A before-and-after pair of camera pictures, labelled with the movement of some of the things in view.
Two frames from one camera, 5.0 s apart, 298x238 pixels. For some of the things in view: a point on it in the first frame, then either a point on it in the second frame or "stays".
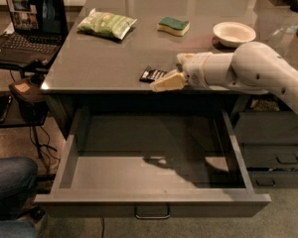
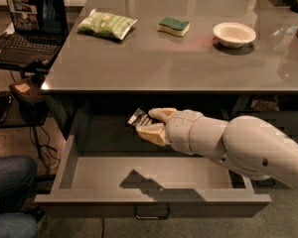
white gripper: x=195 y=70 → x=180 y=128
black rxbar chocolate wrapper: x=150 y=74 → x=140 y=118
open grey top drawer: x=151 y=164 stays
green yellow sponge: x=173 y=26 stays
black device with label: x=33 y=107 stays
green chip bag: x=108 y=24 stays
